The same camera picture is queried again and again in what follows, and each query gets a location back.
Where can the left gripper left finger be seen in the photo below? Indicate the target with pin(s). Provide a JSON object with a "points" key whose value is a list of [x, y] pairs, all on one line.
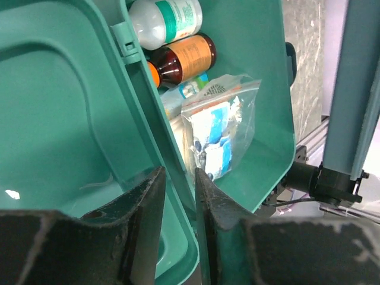
{"points": [[117, 243]]}

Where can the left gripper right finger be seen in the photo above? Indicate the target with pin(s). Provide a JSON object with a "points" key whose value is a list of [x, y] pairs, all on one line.
{"points": [[238, 247]]}

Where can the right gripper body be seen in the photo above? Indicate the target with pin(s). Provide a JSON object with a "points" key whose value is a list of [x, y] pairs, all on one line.
{"points": [[324, 185]]}

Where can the teal medicine box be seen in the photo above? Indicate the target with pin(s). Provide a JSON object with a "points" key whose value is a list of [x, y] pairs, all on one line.
{"points": [[81, 118]]}

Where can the small blue white packets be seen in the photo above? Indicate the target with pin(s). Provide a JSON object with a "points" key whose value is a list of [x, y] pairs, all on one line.
{"points": [[219, 124]]}

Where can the blue cotton ball bag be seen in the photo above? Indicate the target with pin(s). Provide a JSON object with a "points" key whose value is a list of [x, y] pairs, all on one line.
{"points": [[173, 98]]}

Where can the brown bottle orange cap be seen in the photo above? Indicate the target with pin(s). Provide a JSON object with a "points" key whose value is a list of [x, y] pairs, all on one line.
{"points": [[180, 61]]}

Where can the white plastic bottle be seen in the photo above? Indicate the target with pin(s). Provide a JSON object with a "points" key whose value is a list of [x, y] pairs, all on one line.
{"points": [[157, 23]]}

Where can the blue divided tray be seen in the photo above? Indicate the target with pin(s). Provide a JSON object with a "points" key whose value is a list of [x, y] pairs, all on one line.
{"points": [[355, 103]]}

